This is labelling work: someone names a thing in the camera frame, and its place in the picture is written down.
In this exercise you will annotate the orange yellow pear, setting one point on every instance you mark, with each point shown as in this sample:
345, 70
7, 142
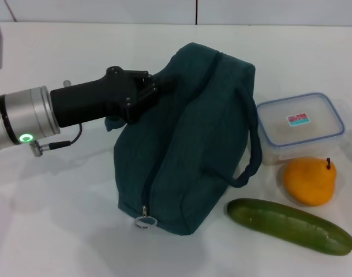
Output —
308, 184

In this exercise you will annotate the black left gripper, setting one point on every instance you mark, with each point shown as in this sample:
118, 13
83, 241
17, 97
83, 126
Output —
92, 101

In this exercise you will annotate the dark teal fabric bag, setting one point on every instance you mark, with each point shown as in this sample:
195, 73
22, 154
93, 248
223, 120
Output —
193, 130

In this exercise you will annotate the clear plastic box blue lid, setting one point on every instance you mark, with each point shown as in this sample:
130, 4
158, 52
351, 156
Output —
280, 121

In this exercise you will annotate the green cucumber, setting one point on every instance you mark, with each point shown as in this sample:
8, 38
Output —
288, 225

